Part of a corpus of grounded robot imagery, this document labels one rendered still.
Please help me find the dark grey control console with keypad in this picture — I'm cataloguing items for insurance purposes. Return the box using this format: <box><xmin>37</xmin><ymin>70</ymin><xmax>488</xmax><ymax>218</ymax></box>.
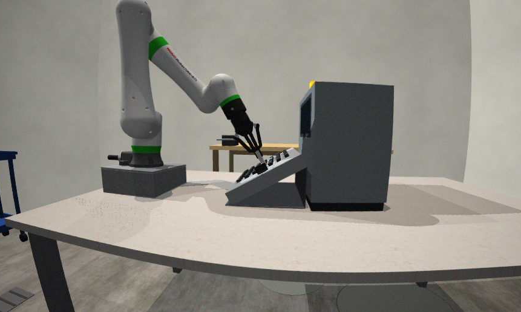
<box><xmin>225</xmin><ymin>81</ymin><xmax>394</xmax><ymax>212</ymax></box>

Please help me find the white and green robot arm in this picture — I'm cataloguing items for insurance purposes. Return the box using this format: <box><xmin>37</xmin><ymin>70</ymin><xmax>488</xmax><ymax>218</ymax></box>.
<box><xmin>108</xmin><ymin>0</ymin><xmax>246</xmax><ymax>168</ymax></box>

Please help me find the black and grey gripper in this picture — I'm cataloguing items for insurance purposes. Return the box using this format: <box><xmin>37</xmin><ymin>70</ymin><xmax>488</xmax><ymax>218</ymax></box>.
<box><xmin>231</xmin><ymin>112</ymin><xmax>266</xmax><ymax>164</ymax></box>

